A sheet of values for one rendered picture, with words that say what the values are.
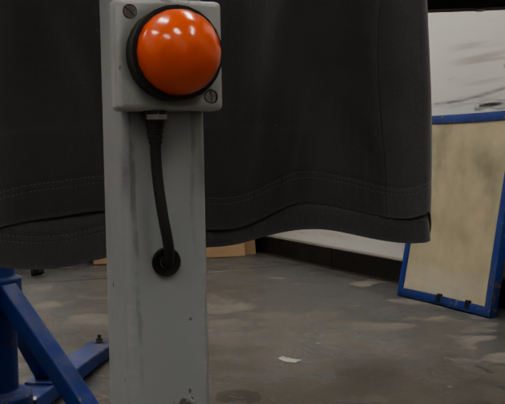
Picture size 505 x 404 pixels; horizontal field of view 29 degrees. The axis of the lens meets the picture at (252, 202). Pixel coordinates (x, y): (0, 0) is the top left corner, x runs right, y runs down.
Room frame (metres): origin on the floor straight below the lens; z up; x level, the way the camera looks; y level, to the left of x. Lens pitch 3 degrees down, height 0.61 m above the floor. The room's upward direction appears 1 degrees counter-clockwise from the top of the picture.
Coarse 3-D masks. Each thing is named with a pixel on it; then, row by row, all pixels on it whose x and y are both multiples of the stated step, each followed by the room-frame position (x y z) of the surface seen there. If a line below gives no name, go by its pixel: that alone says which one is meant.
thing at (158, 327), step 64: (128, 0) 0.43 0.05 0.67; (192, 0) 0.45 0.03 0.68; (128, 128) 0.44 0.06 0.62; (192, 128) 0.45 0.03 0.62; (128, 192) 0.44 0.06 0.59; (192, 192) 0.45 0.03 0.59; (128, 256) 0.44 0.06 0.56; (192, 256) 0.45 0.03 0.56; (128, 320) 0.44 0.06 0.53; (192, 320) 0.45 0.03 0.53; (128, 384) 0.44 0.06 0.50; (192, 384) 0.45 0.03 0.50
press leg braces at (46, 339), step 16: (0, 288) 1.94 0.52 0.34; (16, 288) 1.96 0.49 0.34; (0, 304) 1.94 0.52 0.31; (16, 304) 1.92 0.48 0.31; (16, 320) 1.92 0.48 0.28; (32, 320) 1.91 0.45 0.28; (32, 336) 1.89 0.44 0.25; (48, 336) 1.90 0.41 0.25; (32, 352) 1.89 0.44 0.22; (48, 352) 1.86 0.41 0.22; (64, 352) 1.89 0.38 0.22; (32, 368) 2.29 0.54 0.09; (48, 368) 1.86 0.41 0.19; (64, 368) 1.85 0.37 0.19; (32, 384) 2.30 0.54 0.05; (48, 384) 2.30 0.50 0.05; (64, 384) 1.83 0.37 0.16; (80, 384) 1.84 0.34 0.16; (64, 400) 1.84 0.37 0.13; (80, 400) 1.81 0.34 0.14; (96, 400) 1.83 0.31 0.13
